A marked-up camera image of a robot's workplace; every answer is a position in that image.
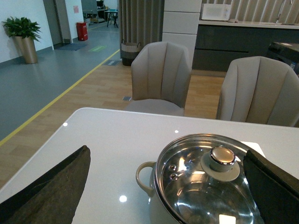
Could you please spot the white pillar cabinet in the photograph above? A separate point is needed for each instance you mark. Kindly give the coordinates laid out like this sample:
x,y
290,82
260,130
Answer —
x,y
180,23

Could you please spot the woven laundry basket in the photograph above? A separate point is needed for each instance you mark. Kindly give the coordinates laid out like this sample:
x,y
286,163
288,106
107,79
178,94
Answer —
x,y
129,51

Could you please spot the beige chair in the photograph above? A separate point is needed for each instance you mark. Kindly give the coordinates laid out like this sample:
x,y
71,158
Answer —
x,y
161,75
260,90

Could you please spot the grey curtain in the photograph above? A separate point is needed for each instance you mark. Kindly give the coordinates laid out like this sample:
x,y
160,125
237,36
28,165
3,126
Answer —
x,y
141,20

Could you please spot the potted green plant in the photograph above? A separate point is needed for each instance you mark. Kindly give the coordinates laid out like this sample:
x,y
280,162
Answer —
x,y
25,32

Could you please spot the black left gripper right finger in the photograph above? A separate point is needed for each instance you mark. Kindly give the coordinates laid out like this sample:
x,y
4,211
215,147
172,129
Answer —
x,y
275,192

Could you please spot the black appliance box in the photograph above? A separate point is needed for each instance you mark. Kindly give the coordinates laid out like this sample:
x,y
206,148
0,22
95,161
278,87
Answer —
x,y
285,52

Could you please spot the glass pot lid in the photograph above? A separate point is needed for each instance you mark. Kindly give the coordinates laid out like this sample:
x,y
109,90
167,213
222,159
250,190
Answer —
x,y
205,182

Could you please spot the white square coaster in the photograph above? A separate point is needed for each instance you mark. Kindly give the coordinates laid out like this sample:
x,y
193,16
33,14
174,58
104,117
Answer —
x,y
254,146

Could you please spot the white microwave oven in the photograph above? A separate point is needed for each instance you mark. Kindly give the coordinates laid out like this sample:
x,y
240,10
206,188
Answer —
x,y
215,12

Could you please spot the beige chair left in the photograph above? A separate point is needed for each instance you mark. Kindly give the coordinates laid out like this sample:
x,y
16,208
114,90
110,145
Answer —
x,y
161,75

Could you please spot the white electric cooking pot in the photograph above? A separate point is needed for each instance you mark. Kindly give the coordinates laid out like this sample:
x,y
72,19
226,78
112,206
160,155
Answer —
x,y
149,186

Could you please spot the beige chair right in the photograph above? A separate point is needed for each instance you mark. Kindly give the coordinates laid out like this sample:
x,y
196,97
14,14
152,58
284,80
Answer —
x,y
260,90

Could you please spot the distant desk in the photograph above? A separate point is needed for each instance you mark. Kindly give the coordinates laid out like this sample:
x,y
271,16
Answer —
x,y
112,16

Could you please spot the dark kitchen counter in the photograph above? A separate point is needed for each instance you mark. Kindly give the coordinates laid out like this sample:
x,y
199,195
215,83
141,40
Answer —
x,y
219,43

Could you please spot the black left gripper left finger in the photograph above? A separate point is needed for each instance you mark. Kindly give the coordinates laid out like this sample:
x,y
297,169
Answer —
x,y
53,197

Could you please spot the red bin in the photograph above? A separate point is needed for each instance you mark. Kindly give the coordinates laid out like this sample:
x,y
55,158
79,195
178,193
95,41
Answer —
x,y
82,31

